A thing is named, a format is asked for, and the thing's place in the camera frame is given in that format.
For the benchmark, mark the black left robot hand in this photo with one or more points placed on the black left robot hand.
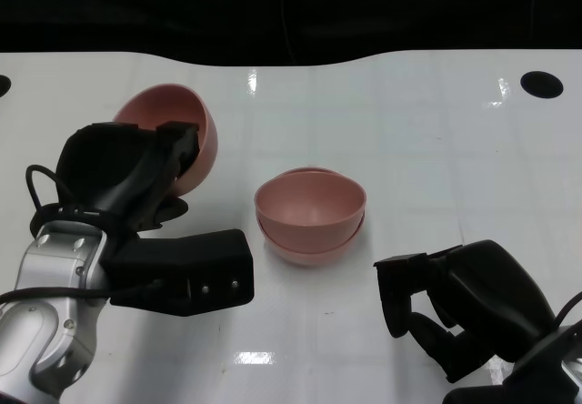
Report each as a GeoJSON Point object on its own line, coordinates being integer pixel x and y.
{"type": "Point", "coordinates": [104, 167]}

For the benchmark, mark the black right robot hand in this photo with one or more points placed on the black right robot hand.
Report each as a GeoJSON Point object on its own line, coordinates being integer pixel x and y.
{"type": "Point", "coordinates": [491, 295]}

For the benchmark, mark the pink plastic bowl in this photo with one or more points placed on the pink plastic bowl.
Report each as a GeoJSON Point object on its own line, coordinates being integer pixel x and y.
{"type": "Point", "coordinates": [173, 104]}
{"type": "Point", "coordinates": [314, 254]}
{"type": "Point", "coordinates": [314, 199]}

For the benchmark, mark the black round table grommet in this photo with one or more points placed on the black round table grommet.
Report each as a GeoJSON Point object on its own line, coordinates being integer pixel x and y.
{"type": "Point", "coordinates": [3, 85]}
{"type": "Point", "coordinates": [541, 84]}

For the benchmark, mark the black backdrop cloth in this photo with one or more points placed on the black backdrop cloth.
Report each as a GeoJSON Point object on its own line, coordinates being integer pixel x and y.
{"type": "Point", "coordinates": [136, 8]}

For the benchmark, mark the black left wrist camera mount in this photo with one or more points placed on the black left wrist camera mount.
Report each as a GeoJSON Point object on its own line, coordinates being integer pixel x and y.
{"type": "Point", "coordinates": [200, 263]}

